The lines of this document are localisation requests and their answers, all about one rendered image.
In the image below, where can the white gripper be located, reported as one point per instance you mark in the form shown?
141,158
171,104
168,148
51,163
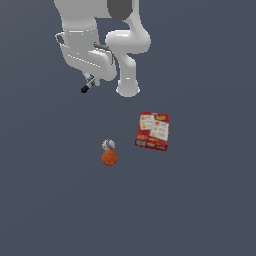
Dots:
87,60

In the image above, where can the white baseball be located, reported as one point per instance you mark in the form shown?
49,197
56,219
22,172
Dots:
108,144

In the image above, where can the red cracker box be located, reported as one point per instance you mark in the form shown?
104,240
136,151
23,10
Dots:
153,130

